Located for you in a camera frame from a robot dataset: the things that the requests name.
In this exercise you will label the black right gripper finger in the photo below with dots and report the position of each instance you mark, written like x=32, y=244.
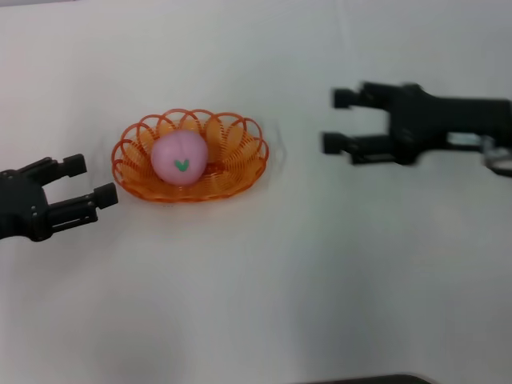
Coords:
x=368, y=96
x=368, y=148

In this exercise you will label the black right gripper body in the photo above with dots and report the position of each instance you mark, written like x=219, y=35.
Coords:
x=424, y=120

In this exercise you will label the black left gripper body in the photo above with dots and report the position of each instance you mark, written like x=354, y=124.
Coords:
x=22, y=208

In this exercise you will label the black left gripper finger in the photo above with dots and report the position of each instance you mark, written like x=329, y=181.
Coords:
x=78, y=208
x=60, y=169

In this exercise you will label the pink toy peach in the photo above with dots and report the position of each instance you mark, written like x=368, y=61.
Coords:
x=180, y=156

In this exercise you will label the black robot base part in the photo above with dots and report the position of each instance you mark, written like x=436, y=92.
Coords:
x=372, y=380

